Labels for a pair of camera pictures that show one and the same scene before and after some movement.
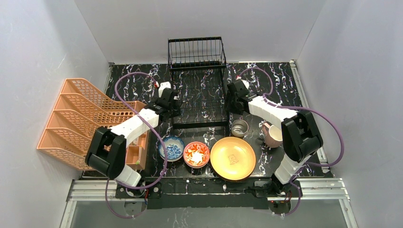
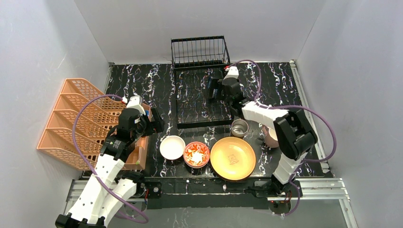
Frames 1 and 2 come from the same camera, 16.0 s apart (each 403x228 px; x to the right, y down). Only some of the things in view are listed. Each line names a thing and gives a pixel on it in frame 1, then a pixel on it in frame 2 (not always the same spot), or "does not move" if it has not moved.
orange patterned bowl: x=196 y=155 does not move
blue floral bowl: x=175 y=147 -> x=215 y=91
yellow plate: x=233 y=158 does not move
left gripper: x=173 y=107 -> x=158 y=119
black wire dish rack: x=198 y=84 does not move
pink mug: x=273 y=135 does not move
